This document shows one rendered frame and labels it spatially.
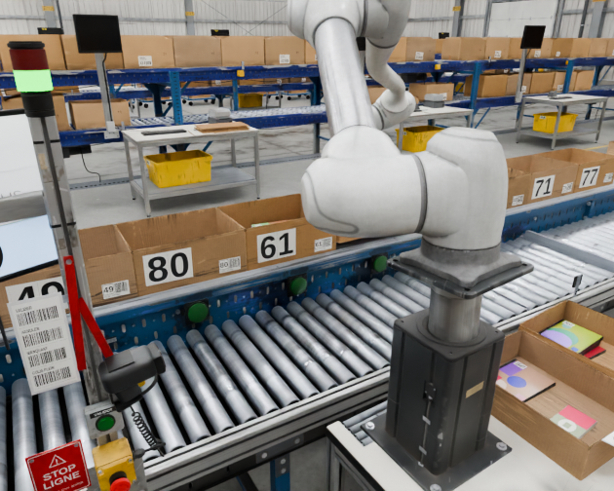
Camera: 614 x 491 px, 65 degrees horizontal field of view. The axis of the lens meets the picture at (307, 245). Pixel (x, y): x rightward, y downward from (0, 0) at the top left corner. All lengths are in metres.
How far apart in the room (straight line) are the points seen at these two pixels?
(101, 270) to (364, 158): 0.99
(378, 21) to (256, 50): 5.28
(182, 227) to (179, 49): 4.47
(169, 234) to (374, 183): 1.21
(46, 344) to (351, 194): 0.62
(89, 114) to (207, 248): 4.28
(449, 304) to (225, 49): 5.68
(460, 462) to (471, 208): 0.62
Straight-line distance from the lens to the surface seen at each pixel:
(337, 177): 0.88
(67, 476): 1.21
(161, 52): 6.21
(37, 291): 1.64
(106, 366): 1.04
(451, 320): 1.06
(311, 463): 2.27
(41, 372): 1.06
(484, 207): 0.95
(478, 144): 0.94
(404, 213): 0.90
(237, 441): 1.33
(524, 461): 1.35
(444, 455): 1.21
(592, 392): 1.59
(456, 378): 1.08
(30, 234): 1.06
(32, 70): 0.89
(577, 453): 1.32
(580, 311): 1.88
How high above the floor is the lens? 1.66
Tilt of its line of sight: 23 degrees down
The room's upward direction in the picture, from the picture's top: straight up
